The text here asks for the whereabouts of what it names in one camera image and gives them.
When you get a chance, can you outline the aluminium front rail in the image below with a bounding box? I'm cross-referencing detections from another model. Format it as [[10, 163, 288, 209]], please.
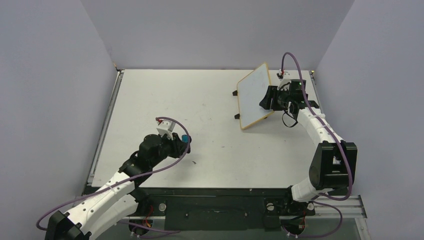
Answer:
[[129, 195, 367, 220]]

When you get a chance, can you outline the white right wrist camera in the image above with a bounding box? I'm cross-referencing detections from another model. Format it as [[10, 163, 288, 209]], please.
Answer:
[[276, 69, 292, 90]]

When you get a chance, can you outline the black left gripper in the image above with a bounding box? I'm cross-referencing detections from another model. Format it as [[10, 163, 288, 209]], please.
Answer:
[[150, 131, 188, 168]]

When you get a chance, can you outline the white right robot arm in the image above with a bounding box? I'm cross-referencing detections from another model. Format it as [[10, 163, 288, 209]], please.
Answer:
[[259, 79, 358, 214]]

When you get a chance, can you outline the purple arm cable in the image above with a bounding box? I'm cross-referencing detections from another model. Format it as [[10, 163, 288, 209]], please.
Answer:
[[35, 116, 192, 239], [280, 52, 354, 239]]

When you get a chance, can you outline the yellow framed whiteboard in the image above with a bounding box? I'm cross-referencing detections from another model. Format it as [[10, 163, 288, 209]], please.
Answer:
[[236, 62, 274, 130]]

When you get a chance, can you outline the blue whiteboard eraser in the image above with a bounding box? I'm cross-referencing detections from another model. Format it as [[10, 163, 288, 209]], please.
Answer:
[[181, 134, 192, 143]]

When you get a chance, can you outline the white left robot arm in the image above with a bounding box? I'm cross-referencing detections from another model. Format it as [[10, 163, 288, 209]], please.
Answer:
[[44, 132, 192, 240]]

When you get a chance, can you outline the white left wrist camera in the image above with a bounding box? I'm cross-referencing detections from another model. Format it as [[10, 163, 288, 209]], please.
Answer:
[[156, 119, 175, 140]]

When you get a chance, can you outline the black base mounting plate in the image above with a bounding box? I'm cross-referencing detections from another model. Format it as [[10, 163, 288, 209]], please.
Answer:
[[131, 187, 318, 231]]

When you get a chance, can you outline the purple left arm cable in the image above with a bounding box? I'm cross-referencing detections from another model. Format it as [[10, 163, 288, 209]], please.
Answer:
[[35, 116, 192, 239]]

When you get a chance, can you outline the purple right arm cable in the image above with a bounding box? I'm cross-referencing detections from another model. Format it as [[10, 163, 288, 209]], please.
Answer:
[[280, 52, 354, 239]]

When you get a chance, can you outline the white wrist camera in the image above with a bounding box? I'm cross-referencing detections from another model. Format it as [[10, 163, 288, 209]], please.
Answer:
[[276, 69, 292, 90], [156, 119, 175, 140]]

